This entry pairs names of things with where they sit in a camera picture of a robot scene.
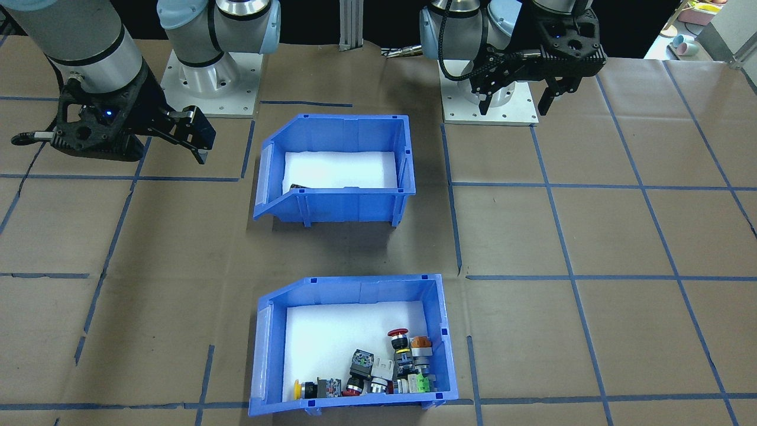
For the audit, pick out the blue plastic storage bin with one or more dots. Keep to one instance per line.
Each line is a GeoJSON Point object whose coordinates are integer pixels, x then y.
{"type": "Point", "coordinates": [355, 290]}
{"type": "Point", "coordinates": [331, 204]}

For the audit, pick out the silver metal fitting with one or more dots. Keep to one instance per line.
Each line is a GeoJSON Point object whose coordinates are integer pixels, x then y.
{"type": "Point", "coordinates": [405, 52]}

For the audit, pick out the white side table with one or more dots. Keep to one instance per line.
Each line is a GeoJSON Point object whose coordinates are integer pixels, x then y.
{"type": "Point", "coordinates": [659, 50]}

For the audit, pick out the wooden stand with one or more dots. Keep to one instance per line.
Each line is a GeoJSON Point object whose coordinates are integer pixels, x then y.
{"type": "Point", "coordinates": [674, 23]}

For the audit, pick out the light blue cup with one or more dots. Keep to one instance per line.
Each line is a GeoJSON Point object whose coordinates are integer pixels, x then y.
{"type": "Point", "coordinates": [679, 41]}

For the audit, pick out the pink tray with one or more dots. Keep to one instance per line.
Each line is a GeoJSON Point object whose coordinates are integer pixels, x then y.
{"type": "Point", "coordinates": [704, 15]}

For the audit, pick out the white foam liner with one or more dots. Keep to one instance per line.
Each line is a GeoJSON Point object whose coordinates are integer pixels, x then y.
{"type": "Point", "coordinates": [331, 337]}
{"type": "Point", "coordinates": [343, 168]}

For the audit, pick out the aluminium profile bar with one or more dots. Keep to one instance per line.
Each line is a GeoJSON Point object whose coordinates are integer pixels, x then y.
{"type": "Point", "coordinates": [724, 50]}

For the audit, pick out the yellow push button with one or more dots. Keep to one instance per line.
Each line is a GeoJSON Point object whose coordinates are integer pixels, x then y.
{"type": "Point", "coordinates": [303, 389]}

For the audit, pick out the red push button black block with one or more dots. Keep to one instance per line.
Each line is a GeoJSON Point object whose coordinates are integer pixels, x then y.
{"type": "Point", "coordinates": [361, 362]}

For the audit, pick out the black red contact block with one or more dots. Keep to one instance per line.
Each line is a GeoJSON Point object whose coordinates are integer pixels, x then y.
{"type": "Point", "coordinates": [329, 388]}

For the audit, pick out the white green terminal connector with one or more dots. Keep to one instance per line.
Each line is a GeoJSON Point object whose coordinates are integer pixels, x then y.
{"type": "Point", "coordinates": [384, 368]}

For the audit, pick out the green white contact block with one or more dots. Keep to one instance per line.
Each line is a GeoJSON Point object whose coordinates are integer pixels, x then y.
{"type": "Point", "coordinates": [423, 383]}

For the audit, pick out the white square base plate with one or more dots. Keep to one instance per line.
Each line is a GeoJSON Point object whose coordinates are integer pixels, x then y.
{"type": "Point", "coordinates": [242, 100]}
{"type": "Point", "coordinates": [526, 115]}

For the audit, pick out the orange white switch module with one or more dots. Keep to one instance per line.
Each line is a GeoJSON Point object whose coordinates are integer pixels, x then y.
{"type": "Point", "coordinates": [420, 343]}

